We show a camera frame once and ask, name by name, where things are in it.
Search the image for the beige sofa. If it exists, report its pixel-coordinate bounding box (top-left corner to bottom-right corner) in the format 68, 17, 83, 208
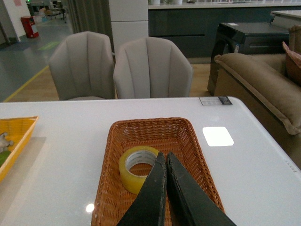
213, 24, 301, 167

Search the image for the white pillar cabinet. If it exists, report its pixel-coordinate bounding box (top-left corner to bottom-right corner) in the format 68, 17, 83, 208
109, 0, 149, 54

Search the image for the yellow woven basket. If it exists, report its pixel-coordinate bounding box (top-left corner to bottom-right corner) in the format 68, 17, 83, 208
0, 116, 39, 182

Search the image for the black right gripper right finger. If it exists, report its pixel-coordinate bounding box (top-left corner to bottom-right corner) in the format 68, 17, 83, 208
166, 152, 235, 226

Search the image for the black appliance cabinet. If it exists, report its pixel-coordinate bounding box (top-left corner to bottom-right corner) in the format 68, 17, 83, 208
207, 22, 289, 95

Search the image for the red bin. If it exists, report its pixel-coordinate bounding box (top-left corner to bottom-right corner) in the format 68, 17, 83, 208
21, 16, 39, 38

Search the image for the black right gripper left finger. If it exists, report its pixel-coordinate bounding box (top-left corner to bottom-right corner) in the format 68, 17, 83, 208
117, 153, 167, 226

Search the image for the grey chair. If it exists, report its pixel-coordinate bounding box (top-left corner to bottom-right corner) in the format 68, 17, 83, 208
113, 37, 193, 99
48, 31, 115, 101

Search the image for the grey chair left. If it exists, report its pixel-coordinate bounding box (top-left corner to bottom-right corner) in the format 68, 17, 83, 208
48, 31, 115, 101

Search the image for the grey chair right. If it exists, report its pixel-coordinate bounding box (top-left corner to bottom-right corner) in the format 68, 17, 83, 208
113, 37, 193, 99

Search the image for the label sticker on table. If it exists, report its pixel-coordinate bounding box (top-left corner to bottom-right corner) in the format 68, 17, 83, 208
199, 96, 232, 105

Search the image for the dark grey counter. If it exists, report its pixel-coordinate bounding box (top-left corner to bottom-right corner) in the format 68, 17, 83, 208
148, 0, 301, 62

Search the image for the brown wicker basket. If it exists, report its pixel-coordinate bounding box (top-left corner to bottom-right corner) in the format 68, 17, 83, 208
91, 117, 224, 226

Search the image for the clear yellowish tape roll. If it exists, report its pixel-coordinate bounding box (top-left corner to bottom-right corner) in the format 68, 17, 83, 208
119, 146, 159, 194

